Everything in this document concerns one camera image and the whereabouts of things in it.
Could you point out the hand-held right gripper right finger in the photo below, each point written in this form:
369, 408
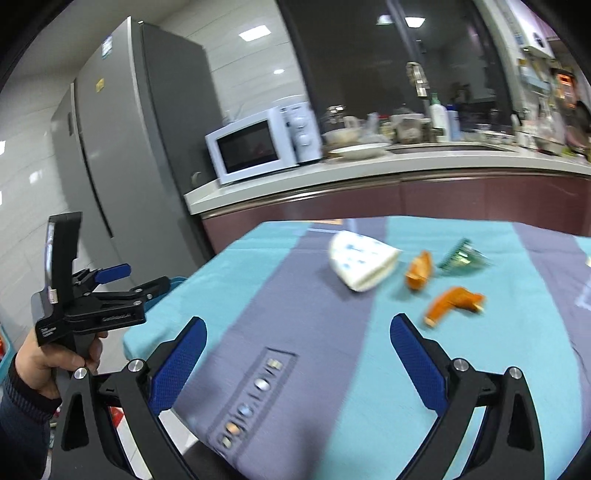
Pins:
418, 364

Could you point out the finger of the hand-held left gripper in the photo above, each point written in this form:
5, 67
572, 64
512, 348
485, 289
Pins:
147, 288
113, 272

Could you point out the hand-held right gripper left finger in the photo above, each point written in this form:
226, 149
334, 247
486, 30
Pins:
178, 364

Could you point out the orange peel piece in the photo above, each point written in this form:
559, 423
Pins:
450, 304
419, 274

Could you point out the green foil wrapper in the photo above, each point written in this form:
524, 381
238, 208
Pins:
461, 258

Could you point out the white paper cup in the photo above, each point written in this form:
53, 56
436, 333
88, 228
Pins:
360, 263

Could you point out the person's left forearm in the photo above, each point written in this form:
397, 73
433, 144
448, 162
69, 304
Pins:
23, 429

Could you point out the person's left hand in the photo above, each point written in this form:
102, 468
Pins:
41, 364

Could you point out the striped teal tablecloth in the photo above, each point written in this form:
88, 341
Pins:
346, 369

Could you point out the teal plastic basket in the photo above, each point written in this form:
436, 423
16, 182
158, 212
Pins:
3, 371

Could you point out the grey refrigerator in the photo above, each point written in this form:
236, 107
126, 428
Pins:
138, 138

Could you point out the pink base cabinets with counter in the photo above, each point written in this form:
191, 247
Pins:
461, 198

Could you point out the white microwave oven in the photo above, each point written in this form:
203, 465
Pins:
249, 147

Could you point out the kitchen sink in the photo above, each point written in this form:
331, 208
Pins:
452, 147

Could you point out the white plate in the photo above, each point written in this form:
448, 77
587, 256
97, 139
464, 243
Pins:
360, 150

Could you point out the clear plastic food container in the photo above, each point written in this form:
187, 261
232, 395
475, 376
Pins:
408, 129

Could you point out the white bottle with blue cap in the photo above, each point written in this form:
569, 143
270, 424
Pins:
454, 124

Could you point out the white pump bottle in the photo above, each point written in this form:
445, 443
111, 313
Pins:
438, 122

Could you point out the steel kitchen faucet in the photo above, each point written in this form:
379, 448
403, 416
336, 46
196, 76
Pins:
421, 83

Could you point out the dark kitchen window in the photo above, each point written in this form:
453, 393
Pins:
360, 69

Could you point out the white water heater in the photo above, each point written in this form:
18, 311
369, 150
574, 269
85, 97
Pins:
531, 32

